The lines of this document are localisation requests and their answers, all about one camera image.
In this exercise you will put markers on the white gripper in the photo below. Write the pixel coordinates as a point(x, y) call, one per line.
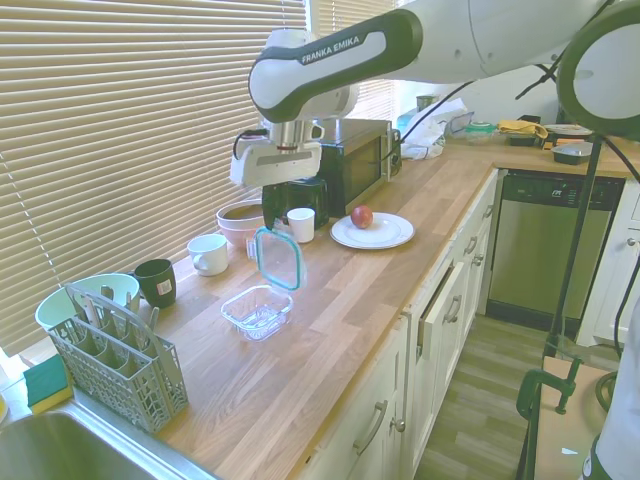
point(277, 162)

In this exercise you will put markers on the clear lid with teal seal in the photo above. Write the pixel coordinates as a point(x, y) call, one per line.
point(280, 260)

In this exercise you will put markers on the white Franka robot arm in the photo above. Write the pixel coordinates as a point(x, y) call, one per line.
point(350, 50)

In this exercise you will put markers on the clear plastic container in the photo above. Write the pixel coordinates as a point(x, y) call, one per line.
point(257, 315)

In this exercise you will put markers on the clear black rimmed container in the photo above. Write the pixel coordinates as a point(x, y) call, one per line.
point(457, 125)

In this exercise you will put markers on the container with green lid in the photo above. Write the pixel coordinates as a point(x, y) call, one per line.
point(481, 132)

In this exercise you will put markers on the black foil takeaway container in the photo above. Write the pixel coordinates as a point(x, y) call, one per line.
point(572, 154)

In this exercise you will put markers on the beige bowl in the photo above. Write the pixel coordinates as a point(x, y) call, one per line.
point(240, 214)

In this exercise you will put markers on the small white cup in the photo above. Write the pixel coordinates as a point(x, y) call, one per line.
point(301, 225)

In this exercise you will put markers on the pink bowl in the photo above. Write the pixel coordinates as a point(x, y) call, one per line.
point(235, 236)

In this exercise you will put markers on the white ceramic mug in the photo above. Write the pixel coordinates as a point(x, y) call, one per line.
point(210, 255)

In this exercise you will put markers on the red apple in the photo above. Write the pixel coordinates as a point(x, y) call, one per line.
point(362, 216)

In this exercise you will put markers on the black microwave oven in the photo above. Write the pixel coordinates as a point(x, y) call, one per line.
point(360, 165)

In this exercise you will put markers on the white round plate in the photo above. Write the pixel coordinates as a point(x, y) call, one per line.
point(385, 235)

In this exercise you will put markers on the dark green mug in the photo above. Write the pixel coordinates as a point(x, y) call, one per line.
point(157, 282)

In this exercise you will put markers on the narrow beige window blind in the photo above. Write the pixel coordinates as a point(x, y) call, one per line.
point(377, 97)

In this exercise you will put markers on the metal cutlery piece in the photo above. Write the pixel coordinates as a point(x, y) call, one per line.
point(107, 297)
point(153, 319)
point(130, 301)

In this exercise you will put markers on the wide beige window blind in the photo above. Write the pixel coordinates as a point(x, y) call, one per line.
point(125, 125)

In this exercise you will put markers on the white plastic bag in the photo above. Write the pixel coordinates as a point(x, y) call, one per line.
point(430, 135)

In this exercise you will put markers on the green jar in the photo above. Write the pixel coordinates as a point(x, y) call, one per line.
point(425, 102)

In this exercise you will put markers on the ajar white cabinet door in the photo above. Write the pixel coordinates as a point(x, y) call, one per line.
point(442, 305)

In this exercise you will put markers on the grey plastic cutlery basket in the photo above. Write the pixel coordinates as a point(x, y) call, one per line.
point(125, 375)

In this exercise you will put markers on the white kitchen cabinet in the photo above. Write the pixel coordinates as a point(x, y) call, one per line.
point(380, 400)

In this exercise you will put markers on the mint green bowl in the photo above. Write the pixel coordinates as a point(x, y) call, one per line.
point(55, 310)

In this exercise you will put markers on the black shallow tray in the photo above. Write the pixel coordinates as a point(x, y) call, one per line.
point(522, 141)

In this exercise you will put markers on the yellow cloth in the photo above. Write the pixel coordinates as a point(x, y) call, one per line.
point(522, 127)

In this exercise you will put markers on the stainless steel dishwasher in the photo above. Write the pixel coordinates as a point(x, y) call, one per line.
point(535, 250)

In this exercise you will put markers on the yellow and green sponge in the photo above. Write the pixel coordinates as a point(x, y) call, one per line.
point(45, 382)

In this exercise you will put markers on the round flat pan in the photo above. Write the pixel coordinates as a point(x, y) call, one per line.
point(565, 130)

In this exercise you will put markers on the stainless steel sink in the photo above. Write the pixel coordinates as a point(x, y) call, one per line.
point(75, 450)

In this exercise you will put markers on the green metal clamp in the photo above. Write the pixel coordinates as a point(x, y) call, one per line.
point(530, 387)

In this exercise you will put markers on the yellow dish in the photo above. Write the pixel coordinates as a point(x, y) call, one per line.
point(3, 407)

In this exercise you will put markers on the white tall side cabinet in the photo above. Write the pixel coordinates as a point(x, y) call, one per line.
point(620, 260)

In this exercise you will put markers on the wooden mounting board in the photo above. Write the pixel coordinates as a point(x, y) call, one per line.
point(565, 440)

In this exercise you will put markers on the black camera stand pole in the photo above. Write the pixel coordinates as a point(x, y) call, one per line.
point(575, 240)

